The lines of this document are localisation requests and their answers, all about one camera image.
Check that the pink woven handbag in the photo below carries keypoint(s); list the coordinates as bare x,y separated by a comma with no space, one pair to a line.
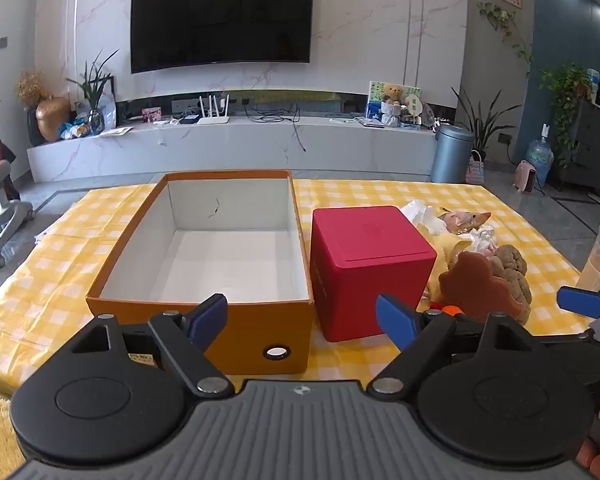
475,170

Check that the dark grey cabinet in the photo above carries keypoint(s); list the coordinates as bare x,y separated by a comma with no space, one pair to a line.
592,150

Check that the yellow checked tablecloth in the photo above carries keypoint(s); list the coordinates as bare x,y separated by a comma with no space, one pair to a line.
45,285

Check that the green gift box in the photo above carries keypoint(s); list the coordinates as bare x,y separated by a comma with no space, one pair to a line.
376,95

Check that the white marble television console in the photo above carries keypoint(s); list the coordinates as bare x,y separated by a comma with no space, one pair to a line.
230,145

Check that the gold vase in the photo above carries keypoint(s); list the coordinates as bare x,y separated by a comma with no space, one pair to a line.
52,119

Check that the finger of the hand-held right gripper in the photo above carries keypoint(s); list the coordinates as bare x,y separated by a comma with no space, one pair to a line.
577,301

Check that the orange cardboard box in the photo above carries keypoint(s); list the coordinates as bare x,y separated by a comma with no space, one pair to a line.
260,327

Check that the dried flower bunch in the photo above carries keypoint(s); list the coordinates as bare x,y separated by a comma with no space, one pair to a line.
30,87

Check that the brown teddy bear bouquet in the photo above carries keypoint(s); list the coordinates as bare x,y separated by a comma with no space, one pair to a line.
392,105

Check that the tall snake plant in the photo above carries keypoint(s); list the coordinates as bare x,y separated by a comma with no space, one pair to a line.
482,120

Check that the leafy green potted plant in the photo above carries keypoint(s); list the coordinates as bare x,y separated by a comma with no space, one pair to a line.
565,90

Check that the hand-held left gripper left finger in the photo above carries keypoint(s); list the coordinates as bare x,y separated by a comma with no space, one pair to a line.
207,321

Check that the yellow cloth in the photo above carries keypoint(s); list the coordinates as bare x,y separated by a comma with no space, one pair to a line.
452,245

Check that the brown loofah sponge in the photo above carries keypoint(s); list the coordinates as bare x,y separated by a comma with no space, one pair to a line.
512,265

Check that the blue plastic bag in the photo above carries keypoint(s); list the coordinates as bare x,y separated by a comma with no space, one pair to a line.
77,129

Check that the round hand fan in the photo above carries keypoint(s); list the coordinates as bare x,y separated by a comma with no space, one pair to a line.
414,109

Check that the red cube box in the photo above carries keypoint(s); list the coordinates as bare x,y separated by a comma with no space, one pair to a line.
370,270

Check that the crumpled white paper towel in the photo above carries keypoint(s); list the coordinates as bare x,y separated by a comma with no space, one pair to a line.
420,212

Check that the pink card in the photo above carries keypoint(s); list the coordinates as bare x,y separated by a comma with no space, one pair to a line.
151,114

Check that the pink grey chair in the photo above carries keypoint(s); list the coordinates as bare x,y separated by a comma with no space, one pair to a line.
0,210

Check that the hanging vine plant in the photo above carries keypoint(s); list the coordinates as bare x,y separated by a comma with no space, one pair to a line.
502,20

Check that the grey metal trash can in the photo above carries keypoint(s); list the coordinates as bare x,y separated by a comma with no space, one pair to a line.
450,155

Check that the black wall television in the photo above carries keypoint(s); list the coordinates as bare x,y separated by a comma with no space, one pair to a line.
220,15

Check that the yellow pink snack packet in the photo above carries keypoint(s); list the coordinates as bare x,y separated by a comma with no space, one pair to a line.
460,221

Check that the green plant in glass vase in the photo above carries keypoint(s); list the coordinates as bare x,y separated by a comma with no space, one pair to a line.
94,90

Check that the white router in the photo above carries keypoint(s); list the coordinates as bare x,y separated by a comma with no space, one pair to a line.
212,119

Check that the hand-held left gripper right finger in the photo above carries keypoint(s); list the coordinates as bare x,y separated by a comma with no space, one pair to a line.
397,321

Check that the brown cookie-shaped sponge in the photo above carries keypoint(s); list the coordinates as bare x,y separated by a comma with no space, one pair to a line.
475,285

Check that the pink space heater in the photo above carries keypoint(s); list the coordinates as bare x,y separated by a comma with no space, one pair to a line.
526,176

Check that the blue water bottle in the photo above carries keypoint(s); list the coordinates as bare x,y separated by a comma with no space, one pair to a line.
539,160

